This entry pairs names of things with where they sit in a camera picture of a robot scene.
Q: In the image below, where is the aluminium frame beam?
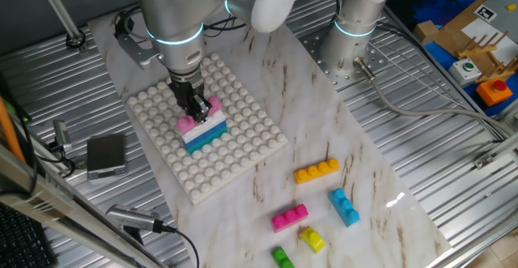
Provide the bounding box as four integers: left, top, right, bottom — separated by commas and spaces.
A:
0, 144, 163, 268

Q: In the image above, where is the silver camera on stand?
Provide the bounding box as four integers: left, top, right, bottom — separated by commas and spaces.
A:
105, 203, 165, 245

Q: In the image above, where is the pink four-stud block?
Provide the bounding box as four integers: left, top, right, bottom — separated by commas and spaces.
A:
175, 95, 223, 136

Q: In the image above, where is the black white marker tag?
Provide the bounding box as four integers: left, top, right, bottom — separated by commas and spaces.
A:
472, 3, 498, 23

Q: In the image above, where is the green two-stud block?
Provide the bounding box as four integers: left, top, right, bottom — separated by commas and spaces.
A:
270, 246, 295, 268

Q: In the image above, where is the magenta three-stud block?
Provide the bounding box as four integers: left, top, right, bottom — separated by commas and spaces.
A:
270, 203, 309, 234

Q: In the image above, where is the blue four-stud block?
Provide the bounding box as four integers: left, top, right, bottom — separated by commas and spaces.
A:
181, 121, 228, 150

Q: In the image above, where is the white four-stud block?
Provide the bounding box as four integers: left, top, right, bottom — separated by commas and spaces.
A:
180, 110, 227, 143

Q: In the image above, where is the marble pattern board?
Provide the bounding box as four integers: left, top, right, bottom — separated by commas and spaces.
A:
87, 0, 452, 268

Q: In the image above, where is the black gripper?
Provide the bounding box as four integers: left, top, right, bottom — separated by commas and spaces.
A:
167, 70, 214, 124

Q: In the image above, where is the perforated robot base plate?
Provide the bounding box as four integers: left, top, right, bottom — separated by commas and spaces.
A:
299, 24, 389, 91

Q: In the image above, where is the wooden peg rack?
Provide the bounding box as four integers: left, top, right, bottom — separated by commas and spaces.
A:
456, 30, 518, 83

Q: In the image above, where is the light blue three-stud block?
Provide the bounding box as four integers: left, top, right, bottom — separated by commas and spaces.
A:
327, 187, 361, 228

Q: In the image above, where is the aluminium tripod pole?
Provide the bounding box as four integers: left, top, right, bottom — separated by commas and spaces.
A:
34, 0, 88, 54

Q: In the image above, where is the small silver camera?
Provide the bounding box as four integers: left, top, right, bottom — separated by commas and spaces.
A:
52, 120, 73, 152

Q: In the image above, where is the white studded baseplate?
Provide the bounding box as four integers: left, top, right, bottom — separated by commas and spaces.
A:
125, 53, 289, 206

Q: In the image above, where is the black camera cable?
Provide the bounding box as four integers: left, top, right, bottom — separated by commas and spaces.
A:
161, 223, 202, 268

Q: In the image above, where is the brown cardboard sheet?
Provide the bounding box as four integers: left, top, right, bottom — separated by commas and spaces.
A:
420, 0, 490, 58

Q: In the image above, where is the grey studded board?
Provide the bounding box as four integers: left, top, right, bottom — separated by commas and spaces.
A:
483, 0, 518, 45

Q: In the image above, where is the orange box red button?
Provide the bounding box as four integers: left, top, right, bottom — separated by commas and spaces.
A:
475, 79, 514, 108

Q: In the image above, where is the orange four-stud block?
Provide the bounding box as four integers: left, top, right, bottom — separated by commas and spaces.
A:
293, 158, 341, 185

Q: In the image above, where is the orange pole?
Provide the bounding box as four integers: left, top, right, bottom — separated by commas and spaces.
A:
0, 96, 26, 164

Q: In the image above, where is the white box green button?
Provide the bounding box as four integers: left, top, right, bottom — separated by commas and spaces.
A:
448, 57, 482, 87

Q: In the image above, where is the silver digital scale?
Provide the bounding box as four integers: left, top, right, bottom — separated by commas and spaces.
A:
86, 133, 129, 181

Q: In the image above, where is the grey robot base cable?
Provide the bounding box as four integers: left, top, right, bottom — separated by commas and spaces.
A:
352, 56, 513, 139

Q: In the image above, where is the small aluminium corner bracket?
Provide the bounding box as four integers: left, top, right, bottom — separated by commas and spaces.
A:
473, 152, 498, 170

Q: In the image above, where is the small cardboard box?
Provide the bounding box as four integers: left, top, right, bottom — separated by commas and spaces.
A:
412, 19, 440, 46

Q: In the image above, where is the yellow two-stud block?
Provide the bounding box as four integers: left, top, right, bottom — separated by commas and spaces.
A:
298, 226, 326, 254

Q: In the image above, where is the black ring on pole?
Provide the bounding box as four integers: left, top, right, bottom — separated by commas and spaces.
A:
66, 28, 87, 50

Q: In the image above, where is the white paper sheet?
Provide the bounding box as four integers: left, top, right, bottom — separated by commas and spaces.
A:
461, 16, 518, 65

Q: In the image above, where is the black keyboard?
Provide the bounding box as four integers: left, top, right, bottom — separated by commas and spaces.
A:
0, 202, 57, 268

